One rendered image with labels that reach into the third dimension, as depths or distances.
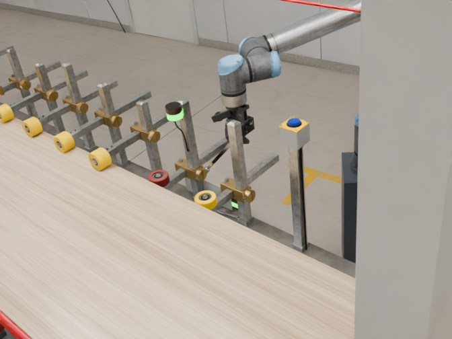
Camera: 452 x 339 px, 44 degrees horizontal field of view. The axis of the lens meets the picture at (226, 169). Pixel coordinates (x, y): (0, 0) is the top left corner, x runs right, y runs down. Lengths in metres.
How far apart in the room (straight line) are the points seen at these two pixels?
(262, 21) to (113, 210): 3.38
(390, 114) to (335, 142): 3.67
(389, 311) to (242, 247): 1.45
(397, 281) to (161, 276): 1.45
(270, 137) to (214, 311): 2.54
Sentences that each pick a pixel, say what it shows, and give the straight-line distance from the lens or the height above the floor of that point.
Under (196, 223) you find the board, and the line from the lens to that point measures 1.92.
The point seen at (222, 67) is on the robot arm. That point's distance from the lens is 1.93.
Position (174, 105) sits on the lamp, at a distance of 2.08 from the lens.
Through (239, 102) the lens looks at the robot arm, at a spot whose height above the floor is 1.19.
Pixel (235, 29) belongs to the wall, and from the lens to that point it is 5.38.
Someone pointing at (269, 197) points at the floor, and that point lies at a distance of 3.47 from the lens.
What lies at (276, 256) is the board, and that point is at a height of 0.90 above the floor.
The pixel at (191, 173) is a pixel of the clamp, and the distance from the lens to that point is 2.25.
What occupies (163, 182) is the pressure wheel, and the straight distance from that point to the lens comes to 2.16.
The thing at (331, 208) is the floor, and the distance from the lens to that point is 3.37.
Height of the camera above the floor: 2.12
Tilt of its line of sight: 34 degrees down
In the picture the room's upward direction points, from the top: 8 degrees counter-clockwise
